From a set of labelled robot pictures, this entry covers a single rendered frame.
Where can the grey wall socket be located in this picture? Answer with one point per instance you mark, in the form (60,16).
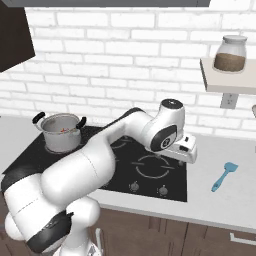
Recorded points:
(229,100)

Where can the black hob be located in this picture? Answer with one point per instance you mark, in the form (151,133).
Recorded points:
(150,166)

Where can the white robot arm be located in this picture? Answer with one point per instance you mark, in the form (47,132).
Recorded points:
(76,176)

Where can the grey hob knob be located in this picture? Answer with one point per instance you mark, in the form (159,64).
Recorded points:
(163,190)
(134,186)

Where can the pale wall shelf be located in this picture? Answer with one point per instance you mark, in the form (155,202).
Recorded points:
(230,81)

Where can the grey extractor hood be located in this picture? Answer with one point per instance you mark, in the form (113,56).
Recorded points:
(100,3)

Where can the brown drawer front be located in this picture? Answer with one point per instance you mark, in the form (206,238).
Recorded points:
(220,241)

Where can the glass jar with brown contents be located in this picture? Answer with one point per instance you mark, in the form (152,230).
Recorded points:
(230,58)

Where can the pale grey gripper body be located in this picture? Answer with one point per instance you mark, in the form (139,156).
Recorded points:
(185,154)

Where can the blue spatula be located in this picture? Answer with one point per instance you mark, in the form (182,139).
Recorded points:
(221,179)

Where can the dark brown wall cupboard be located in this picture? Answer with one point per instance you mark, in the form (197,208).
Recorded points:
(13,40)

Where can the brown cupboard door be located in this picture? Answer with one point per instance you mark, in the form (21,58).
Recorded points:
(140,235)

